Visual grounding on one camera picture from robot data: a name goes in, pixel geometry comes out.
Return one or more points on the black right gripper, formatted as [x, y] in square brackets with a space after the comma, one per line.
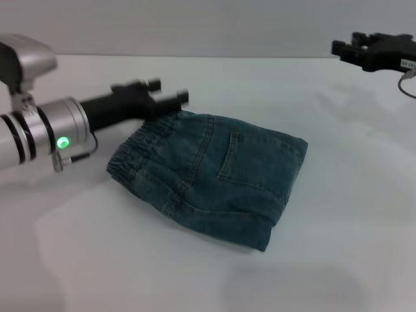
[390, 53]

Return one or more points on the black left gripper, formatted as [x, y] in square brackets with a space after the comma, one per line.
[123, 104]

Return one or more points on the blue washed denim shorts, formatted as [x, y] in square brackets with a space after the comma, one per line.
[227, 182]

